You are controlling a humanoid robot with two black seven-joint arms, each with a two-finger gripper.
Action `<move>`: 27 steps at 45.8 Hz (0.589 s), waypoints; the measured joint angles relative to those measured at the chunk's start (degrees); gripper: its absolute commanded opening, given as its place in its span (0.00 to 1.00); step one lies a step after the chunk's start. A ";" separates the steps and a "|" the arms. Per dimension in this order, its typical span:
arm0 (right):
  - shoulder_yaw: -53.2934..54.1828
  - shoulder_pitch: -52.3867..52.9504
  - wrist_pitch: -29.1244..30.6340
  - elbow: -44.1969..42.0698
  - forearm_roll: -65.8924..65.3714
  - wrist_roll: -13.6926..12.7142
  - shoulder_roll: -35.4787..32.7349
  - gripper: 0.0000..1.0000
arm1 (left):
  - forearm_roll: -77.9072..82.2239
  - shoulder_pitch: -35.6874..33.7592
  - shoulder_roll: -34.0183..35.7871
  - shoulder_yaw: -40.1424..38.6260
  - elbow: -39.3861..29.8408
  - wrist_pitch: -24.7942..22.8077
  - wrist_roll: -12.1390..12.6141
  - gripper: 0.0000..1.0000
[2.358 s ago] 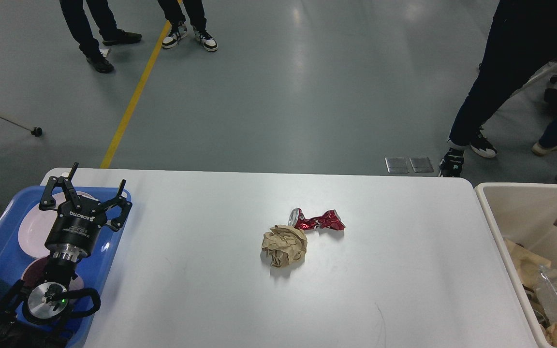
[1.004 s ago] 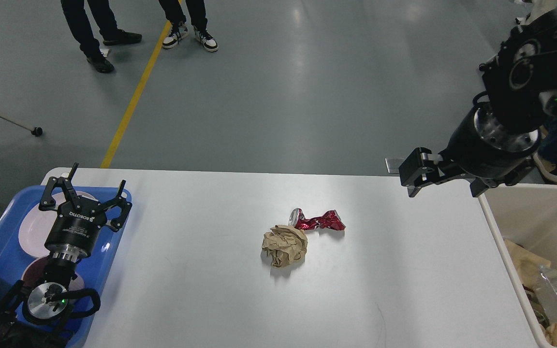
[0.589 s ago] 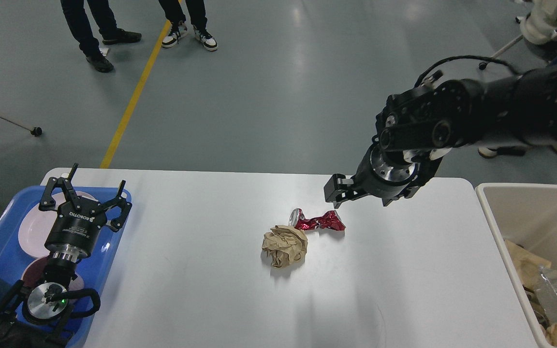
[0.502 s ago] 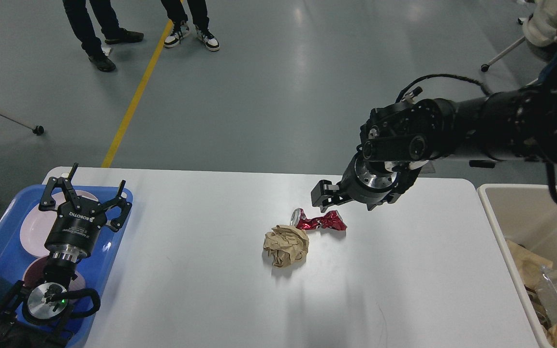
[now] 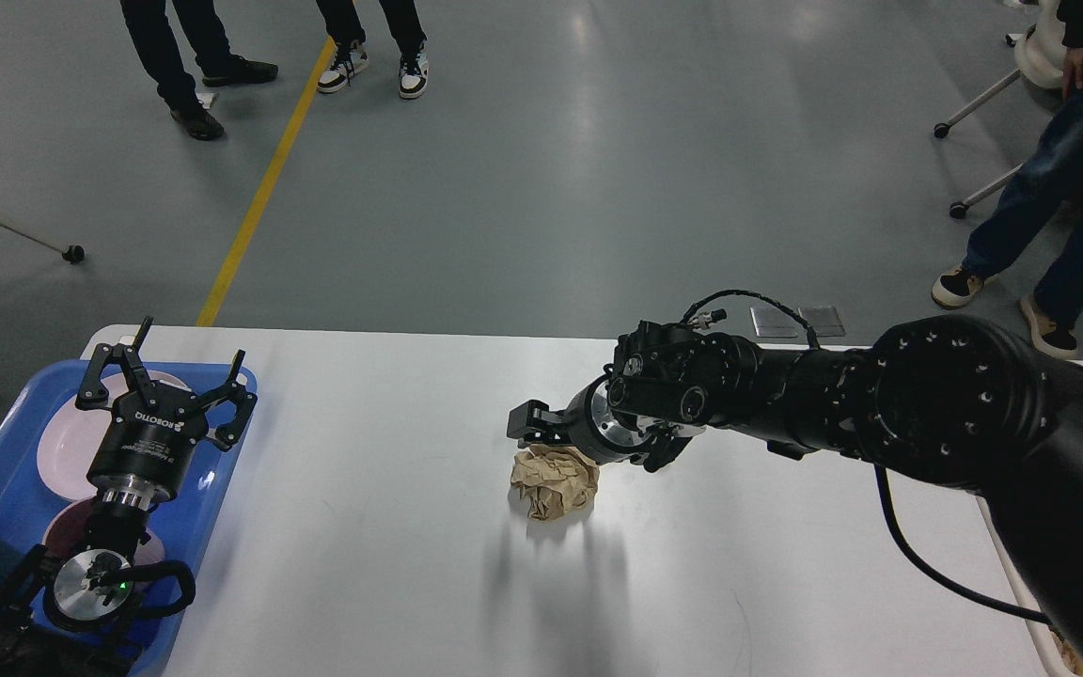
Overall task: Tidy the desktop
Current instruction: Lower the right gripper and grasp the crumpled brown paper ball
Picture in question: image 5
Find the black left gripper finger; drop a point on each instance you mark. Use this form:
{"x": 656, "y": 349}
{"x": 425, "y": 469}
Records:
{"x": 94, "y": 395}
{"x": 233, "y": 395}

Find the pink mug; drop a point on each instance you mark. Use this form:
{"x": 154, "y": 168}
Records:
{"x": 67, "y": 531}

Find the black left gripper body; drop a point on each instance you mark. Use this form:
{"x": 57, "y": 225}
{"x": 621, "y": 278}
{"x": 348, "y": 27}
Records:
{"x": 153, "y": 447}

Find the white office chair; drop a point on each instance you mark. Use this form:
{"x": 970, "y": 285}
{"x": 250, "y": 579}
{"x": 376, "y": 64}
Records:
{"x": 1038, "y": 55}

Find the pink plate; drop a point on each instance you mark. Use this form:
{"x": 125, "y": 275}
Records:
{"x": 67, "y": 448}

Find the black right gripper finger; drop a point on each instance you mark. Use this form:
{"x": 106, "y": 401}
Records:
{"x": 533, "y": 423}

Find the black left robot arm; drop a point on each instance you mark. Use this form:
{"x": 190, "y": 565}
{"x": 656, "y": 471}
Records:
{"x": 111, "y": 603}

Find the brown paper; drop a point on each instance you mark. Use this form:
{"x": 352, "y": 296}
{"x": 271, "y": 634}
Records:
{"x": 1068, "y": 656}

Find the metal floor plate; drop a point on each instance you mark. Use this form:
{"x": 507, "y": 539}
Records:
{"x": 772, "y": 323}
{"x": 825, "y": 320}

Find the metal floor plate left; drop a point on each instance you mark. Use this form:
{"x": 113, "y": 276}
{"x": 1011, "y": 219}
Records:
{"x": 772, "y": 323}

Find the metal floor plate right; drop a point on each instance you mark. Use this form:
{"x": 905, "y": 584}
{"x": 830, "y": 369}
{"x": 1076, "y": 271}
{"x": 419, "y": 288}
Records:
{"x": 825, "y": 320}

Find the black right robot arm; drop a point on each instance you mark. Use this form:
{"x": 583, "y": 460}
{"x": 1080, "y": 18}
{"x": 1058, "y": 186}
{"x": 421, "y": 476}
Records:
{"x": 954, "y": 401}

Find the beige plastic bin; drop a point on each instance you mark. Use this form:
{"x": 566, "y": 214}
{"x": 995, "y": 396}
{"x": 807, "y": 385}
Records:
{"x": 1042, "y": 639}

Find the brown paper ball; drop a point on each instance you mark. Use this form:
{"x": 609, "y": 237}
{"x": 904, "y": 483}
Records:
{"x": 554, "y": 481}

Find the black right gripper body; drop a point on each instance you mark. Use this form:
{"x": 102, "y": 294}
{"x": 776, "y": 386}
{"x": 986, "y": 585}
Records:
{"x": 605, "y": 435}

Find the person in dark trousers left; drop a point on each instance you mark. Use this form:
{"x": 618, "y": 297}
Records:
{"x": 159, "y": 53}

